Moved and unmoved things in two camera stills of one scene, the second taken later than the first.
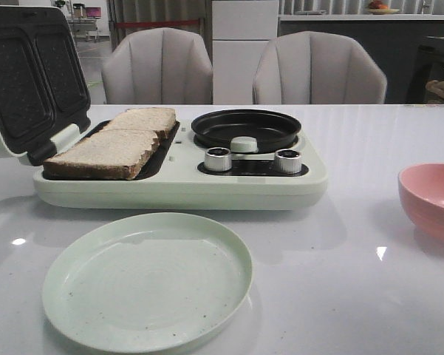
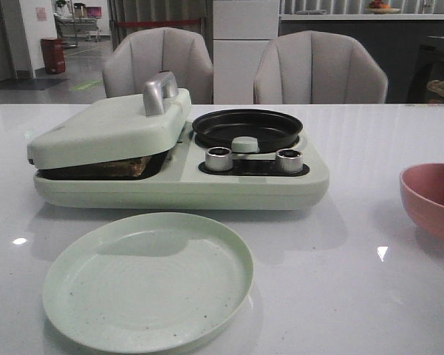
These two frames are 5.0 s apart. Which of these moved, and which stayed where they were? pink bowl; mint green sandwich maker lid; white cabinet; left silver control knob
Moved: mint green sandwich maker lid
Stayed: pink bowl; white cabinet; left silver control knob
